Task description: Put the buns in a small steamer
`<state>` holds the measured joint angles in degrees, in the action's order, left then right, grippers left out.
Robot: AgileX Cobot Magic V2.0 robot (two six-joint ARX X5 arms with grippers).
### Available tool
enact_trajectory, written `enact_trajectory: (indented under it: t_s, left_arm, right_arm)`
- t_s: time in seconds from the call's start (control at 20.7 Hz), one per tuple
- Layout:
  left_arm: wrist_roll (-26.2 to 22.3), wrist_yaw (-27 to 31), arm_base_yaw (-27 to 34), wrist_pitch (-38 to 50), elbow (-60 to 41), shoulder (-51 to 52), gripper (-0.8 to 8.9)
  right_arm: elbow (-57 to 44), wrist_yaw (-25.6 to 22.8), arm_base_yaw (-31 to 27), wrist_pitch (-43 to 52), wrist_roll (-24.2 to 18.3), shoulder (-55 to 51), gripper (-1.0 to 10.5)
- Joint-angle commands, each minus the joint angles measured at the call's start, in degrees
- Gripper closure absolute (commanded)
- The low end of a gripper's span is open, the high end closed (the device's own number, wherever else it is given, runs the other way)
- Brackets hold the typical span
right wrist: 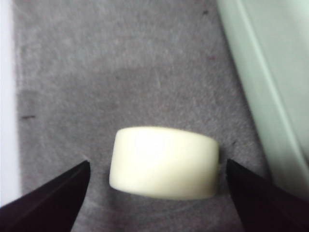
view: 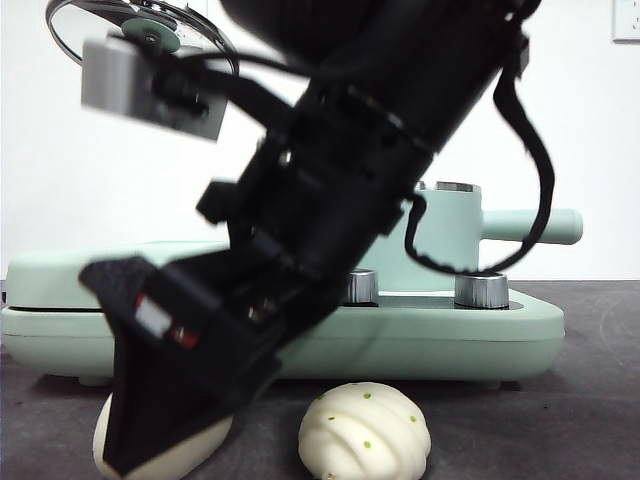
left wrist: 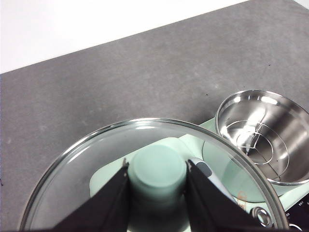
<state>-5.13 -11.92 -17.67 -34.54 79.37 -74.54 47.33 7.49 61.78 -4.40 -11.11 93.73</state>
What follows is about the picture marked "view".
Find plain white steamed bun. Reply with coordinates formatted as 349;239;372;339
92;394;235;480

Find pleated white bun green flecks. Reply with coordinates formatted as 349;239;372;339
298;380;432;480

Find glass pot lid green knob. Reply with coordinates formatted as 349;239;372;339
45;0;240;96

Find mint green griddle lid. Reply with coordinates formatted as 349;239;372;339
4;239;236;311

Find silver control knob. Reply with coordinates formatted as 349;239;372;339
453;272;510;308
344;269;380;305

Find mint green breakfast machine base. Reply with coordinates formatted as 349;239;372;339
0;279;567;390

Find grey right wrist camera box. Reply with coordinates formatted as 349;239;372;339
80;37;229;144

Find mint green handled pot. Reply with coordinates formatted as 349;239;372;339
384;182;584;281

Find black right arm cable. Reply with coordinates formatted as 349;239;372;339
402;29;556;276

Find white wall socket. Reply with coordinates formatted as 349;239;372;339
612;0;640;43

